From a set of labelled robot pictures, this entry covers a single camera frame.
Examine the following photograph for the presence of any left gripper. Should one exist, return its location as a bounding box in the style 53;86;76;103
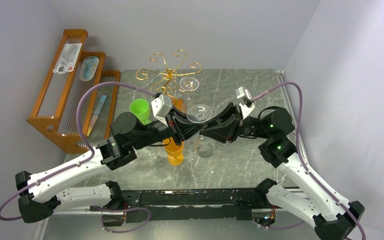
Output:
133;106;209;151

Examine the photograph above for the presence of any clear wine glass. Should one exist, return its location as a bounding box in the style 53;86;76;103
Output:
186;104;215;159
179;76;200;114
149;149;165;162

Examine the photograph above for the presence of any orange plastic goblet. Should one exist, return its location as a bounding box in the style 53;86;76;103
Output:
163;137;184;166

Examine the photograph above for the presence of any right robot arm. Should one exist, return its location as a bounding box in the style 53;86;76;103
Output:
200;104;366;240

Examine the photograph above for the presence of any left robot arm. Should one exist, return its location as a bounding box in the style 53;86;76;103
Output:
15;108;210;223

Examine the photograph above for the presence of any wooden rack base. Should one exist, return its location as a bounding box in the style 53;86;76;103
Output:
171;98;186;115

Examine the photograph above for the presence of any green plastic goblet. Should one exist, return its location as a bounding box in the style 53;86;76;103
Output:
129;98;152;125

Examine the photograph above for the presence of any blue pink toothbrush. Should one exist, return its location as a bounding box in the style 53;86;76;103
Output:
86;94;107;137

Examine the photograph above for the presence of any blue packaged item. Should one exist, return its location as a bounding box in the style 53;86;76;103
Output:
79;56;100;82

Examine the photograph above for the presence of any orange wooden shelf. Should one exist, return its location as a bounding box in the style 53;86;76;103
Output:
27;28;121;154

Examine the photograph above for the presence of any white packaged item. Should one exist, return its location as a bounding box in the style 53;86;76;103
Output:
52;43;83;75

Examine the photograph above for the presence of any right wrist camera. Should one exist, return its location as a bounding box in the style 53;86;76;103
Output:
235;86;255;119

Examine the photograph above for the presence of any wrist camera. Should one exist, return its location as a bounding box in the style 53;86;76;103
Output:
151;93;173;118
235;86;255;119

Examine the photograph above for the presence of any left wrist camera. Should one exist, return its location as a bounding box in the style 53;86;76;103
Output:
151;93;173;118

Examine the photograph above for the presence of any gold wire glass rack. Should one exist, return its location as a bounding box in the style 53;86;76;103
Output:
135;49;203;100

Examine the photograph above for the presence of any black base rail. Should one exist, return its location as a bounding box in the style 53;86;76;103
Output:
89;181;279;223

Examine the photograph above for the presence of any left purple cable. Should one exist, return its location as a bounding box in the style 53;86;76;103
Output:
0;81;158;222

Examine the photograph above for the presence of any purple cable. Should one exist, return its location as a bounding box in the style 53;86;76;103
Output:
249;81;367;240
0;81;158;222

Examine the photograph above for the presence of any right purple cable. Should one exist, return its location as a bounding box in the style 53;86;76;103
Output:
249;81;367;240

